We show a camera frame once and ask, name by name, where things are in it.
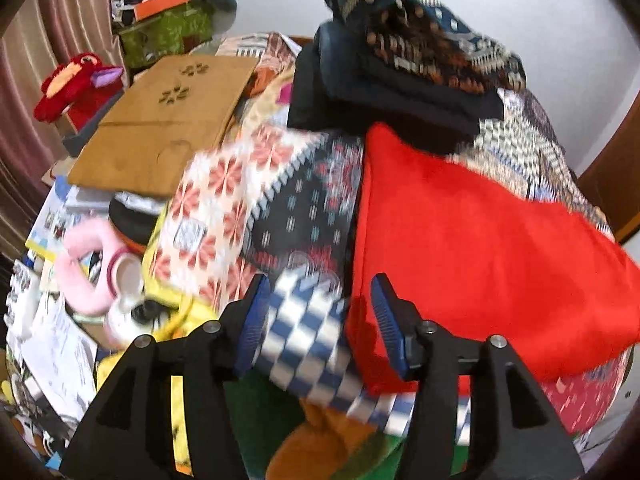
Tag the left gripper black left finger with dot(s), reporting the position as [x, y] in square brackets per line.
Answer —
[126, 432]

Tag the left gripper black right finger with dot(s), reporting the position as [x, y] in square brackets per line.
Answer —
[515, 432]

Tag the red zip jacket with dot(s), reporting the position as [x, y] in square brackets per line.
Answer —
[479, 261]

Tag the navy patterned folded clothes pile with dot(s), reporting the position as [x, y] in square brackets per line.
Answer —
[411, 64]

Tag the yellow cartoon blanket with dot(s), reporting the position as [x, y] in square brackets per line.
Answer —
[165, 339]

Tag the cream and tan fleece blanket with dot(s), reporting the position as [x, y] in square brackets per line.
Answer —
[282, 437]

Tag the pink plush toy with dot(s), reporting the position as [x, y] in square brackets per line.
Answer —
[93, 267]

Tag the patchwork patterned bed sheet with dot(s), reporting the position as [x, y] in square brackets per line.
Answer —
[273, 200]

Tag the wooden wardrobe cabinet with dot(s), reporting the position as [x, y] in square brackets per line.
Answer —
[612, 180]

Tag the wooden lap desk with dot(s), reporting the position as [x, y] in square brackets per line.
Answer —
[179, 106]

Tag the red plush toy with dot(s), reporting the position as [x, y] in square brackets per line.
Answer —
[78, 89]

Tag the green patterned storage box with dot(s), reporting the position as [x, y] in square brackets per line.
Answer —
[174, 31]

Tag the orange box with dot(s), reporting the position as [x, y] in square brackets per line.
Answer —
[147, 8]

